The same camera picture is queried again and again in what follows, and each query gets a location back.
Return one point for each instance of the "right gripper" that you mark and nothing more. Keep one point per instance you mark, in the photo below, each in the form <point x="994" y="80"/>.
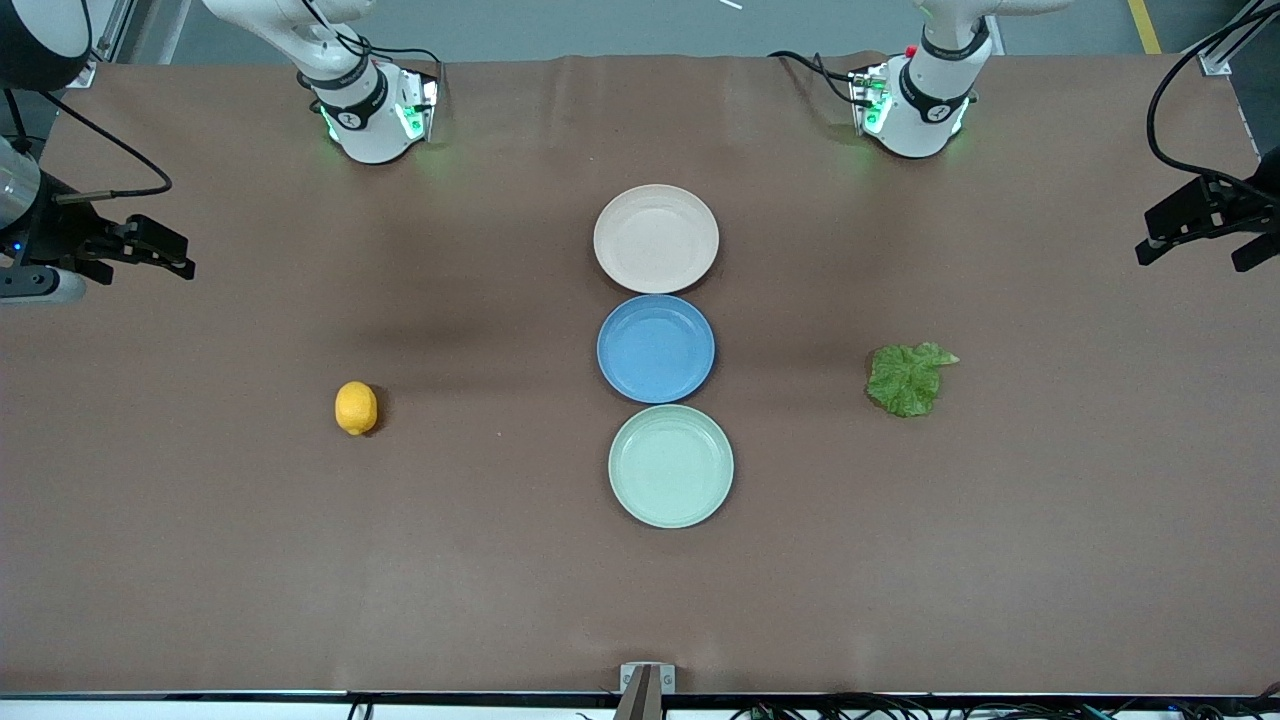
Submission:
<point x="62" y="233"/>

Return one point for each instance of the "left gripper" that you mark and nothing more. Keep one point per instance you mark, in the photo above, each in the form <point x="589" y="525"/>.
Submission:
<point x="1222" y="205"/>

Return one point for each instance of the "yellow lemon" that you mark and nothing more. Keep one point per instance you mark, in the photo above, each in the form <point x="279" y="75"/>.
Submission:
<point x="356" y="408"/>

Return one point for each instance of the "green lettuce leaf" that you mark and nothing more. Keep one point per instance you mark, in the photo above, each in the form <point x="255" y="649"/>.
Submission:
<point x="905" y="380"/>

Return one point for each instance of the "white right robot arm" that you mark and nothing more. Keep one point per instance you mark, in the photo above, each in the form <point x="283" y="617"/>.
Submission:
<point x="370" y="120"/>

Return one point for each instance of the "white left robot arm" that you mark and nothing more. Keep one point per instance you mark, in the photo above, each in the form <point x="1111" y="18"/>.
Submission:
<point x="930" y="110"/>

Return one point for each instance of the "brown table cloth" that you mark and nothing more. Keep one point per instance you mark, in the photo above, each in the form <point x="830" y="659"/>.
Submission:
<point x="300" y="550"/>

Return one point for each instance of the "beige round plate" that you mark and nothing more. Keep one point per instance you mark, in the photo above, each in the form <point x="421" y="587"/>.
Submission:
<point x="655" y="240"/>

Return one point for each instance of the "blue round plate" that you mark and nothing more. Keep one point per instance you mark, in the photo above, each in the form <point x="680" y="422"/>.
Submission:
<point x="655" y="350"/>

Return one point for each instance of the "light green round plate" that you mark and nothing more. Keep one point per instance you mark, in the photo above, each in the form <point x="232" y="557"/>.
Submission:
<point x="670" y="467"/>

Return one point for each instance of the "white table frame rail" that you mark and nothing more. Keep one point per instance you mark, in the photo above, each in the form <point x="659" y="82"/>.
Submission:
<point x="150" y="710"/>

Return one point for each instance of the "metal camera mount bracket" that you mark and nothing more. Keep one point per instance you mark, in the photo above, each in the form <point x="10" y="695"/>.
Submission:
<point x="647" y="680"/>

